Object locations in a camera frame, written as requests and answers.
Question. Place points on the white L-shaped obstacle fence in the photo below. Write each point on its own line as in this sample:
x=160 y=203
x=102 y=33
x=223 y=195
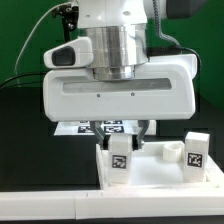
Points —
x=78 y=205

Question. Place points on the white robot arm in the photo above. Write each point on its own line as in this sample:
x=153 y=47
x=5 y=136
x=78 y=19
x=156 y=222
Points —
x=109 y=73

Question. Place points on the white square tabletop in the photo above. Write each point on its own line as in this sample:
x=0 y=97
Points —
x=158 y=165

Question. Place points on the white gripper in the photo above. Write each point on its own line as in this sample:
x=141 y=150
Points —
x=161 y=89

